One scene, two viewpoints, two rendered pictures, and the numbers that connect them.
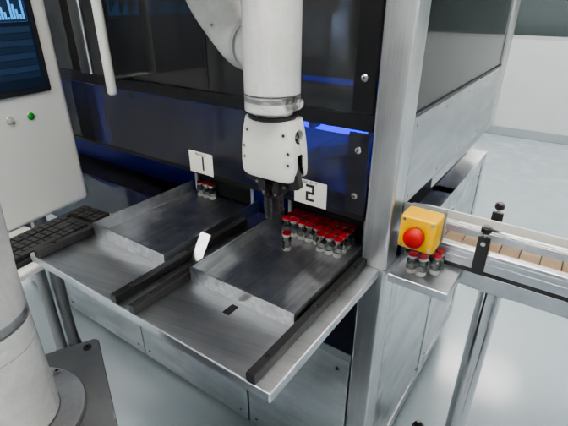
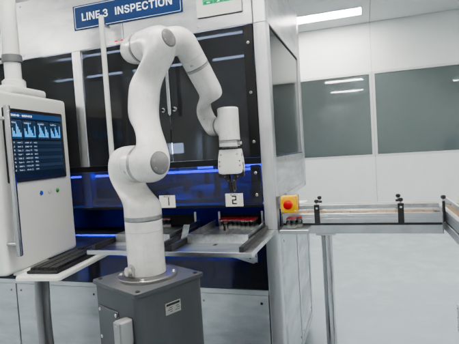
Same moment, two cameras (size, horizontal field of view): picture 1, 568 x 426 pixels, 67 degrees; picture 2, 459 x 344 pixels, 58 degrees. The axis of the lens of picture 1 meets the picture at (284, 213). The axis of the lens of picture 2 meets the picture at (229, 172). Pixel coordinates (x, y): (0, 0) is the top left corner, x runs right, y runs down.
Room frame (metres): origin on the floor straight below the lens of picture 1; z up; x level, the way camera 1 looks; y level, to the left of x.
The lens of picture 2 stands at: (-0.93, 0.50, 1.25)
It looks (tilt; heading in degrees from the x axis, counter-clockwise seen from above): 3 degrees down; 343
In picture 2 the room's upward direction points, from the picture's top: 4 degrees counter-clockwise
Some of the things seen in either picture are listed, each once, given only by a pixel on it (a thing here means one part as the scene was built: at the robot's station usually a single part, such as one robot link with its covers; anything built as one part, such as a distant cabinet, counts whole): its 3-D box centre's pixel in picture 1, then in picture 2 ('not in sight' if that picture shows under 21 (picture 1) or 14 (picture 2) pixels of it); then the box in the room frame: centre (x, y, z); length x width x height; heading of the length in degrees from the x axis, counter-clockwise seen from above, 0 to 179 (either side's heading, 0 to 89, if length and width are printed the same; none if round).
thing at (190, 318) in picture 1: (210, 257); (188, 239); (0.85, 0.17, 0.87); 0.70 x 0.48 x 0.02; 55
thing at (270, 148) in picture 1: (273, 143); (230, 160); (0.65, 0.02, 1.21); 0.10 x 0.08 x 0.11; 56
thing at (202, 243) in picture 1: (184, 258); (180, 234); (0.79, 0.22, 0.91); 0.14 x 0.03 x 0.06; 144
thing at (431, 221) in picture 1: (422, 228); (289, 203); (0.76, -0.28, 1.00); 0.08 x 0.07 x 0.07; 145
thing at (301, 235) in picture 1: (313, 233); (237, 224); (0.90, -0.07, 0.90); 0.18 x 0.02 x 0.05; 55
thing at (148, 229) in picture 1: (181, 216); (160, 230); (1.00, 0.27, 0.90); 0.34 x 0.26 x 0.04; 145
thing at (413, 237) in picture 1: (414, 237); (287, 205); (0.73, -0.25, 0.99); 0.04 x 0.04 x 0.04; 55
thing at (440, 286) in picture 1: (427, 271); (296, 228); (0.79, -0.32, 0.87); 0.14 x 0.13 x 0.02; 145
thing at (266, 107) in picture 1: (273, 103); (230, 144); (0.65, 0.02, 1.27); 0.09 x 0.08 x 0.03; 56
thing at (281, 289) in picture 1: (287, 256); (229, 230); (0.81, -0.01, 0.90); 0.34 x 0.26 x 0.04; 145
